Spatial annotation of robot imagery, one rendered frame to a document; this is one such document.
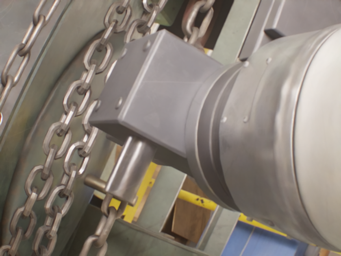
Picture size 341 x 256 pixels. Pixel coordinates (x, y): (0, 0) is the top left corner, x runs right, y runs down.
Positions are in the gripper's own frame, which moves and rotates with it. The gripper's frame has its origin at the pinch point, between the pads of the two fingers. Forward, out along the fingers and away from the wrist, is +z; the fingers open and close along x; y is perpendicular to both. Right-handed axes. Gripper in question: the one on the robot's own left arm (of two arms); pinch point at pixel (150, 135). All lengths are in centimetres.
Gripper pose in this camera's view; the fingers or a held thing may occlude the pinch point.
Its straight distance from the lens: 40.8
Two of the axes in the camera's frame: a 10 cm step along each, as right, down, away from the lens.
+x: 8.2, 4.5, 3.5
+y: -4.1, 8.9, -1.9
